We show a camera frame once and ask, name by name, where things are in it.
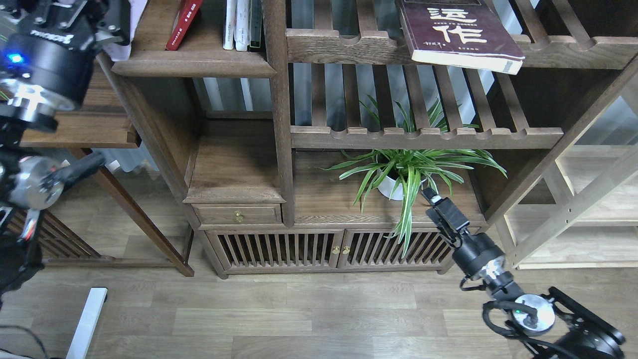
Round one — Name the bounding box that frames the white and purple book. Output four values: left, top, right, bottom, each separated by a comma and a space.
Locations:
104, 0, 148, 62

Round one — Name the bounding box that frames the slatted wooden rack left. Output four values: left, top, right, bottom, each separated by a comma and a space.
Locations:
36, 210, 118, 265

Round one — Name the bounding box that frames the red paperback book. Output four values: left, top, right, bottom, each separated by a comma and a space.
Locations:
164, 0, 203, 51

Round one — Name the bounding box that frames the white plant pot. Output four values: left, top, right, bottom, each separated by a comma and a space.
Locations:
377, 170, 405, 201

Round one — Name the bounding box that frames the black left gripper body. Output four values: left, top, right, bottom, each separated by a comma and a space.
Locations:
17, 0, 130, 48

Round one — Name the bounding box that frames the white stand leg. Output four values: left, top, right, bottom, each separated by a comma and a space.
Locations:
65, 287, 108, 359

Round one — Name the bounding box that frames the dark wooden bookshelf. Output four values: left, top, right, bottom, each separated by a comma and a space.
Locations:
64, 0, 638, 279

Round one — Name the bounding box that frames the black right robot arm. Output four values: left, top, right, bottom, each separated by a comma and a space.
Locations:
422, 187, 625, 359

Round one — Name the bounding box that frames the maroon book with white characters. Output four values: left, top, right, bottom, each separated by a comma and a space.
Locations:
396, 0, 525, 75

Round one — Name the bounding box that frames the white upright book left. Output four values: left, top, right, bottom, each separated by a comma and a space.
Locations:
223, 0, 237, 50

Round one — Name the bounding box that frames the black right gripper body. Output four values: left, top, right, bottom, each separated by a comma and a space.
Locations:
429, 197, 470, 247

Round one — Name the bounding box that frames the green spider plant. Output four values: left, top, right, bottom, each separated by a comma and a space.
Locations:
321, 95, 508, 259

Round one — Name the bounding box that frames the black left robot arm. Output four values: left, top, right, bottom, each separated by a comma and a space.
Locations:
1, 0, 131, 294

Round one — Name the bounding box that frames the dark green upright book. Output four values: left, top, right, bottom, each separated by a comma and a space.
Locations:
248, 0, 264, 52

